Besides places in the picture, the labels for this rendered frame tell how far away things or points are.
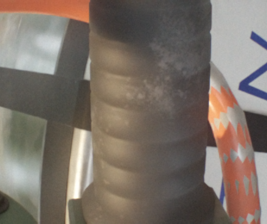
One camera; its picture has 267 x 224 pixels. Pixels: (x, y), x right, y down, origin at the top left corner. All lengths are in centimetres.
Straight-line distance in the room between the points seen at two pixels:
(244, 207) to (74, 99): 21
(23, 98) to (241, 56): 17
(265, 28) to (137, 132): 36
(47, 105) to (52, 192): 6
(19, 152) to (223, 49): 18
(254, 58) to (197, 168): 33
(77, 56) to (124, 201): 24
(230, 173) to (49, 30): 27
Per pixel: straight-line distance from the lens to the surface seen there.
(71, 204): 20
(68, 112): 40
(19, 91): 46
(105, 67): 16
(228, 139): 22
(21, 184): 47
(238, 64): 48
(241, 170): 22
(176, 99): 16
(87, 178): 39
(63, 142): 41
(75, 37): 41
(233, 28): 48
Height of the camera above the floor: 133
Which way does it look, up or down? 26 degrees down
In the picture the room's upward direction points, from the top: 135 degrees counter-clockwise
